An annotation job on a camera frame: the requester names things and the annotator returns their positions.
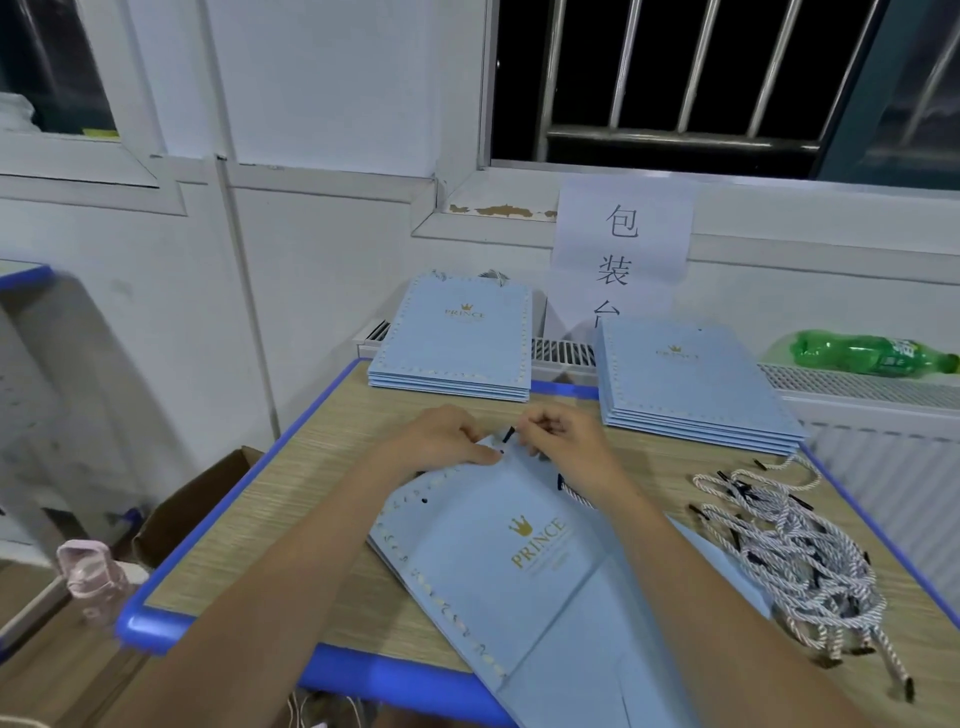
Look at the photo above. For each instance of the small white container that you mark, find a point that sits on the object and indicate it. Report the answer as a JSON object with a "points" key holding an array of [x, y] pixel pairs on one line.
{"points": [[15, 114]]}

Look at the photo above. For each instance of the person's left forearm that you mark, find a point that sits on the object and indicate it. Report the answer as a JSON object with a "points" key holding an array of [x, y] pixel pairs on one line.
{"points": [[240, 615]]}

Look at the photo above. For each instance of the teal framed sliding window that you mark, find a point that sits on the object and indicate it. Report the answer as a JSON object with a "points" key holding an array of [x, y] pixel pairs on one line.
{"points": [[908, 105]]}

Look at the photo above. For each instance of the person's right hand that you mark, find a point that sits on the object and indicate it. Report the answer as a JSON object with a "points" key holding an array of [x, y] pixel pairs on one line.
{"points": [[578, 453]]}

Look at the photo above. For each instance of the white radiator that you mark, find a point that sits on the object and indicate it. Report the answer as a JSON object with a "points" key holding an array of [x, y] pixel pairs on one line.
{"points": [[900, 495]]}

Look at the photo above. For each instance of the metal window grille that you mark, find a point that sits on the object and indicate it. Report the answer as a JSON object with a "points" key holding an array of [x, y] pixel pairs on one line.
{"points": [[675, 138]]}

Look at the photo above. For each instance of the person's right forearm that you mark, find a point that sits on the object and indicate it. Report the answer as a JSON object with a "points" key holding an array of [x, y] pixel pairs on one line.
{"points": [[735, 630]]}

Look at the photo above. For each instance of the blue-edged wooden desk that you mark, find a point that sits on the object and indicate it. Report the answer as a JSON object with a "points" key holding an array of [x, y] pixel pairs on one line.
{"points": [[285, 510]]}

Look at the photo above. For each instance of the stack of blue paper bags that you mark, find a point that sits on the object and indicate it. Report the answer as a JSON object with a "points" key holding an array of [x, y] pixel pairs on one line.
{"points": [[690, 375]]}

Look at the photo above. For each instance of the person's left hand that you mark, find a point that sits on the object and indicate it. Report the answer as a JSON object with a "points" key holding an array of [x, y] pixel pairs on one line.
{"points": [[435, 441]]}

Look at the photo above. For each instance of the green plastic bottle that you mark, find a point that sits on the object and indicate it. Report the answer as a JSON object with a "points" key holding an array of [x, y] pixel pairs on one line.
{"points": [[870, 354]]}

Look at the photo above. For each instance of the brown cardboard box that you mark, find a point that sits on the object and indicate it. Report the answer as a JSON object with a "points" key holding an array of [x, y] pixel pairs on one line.
{"points": [[188, 503]]}

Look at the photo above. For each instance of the white paper sign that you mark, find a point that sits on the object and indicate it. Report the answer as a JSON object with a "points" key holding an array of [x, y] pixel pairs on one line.
{"points": [[618, 248]]}

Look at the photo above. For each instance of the grey metal desk blue edge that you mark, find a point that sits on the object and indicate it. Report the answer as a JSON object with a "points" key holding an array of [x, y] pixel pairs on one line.
{"points": [[30, 420]]}

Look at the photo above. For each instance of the pink water bottle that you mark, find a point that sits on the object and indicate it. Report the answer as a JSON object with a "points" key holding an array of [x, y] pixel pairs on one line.
{"points": [[93, 578]]}

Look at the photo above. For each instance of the white framed window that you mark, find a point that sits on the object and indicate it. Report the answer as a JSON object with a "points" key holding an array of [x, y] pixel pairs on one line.
{"points": [[75, 150]]}

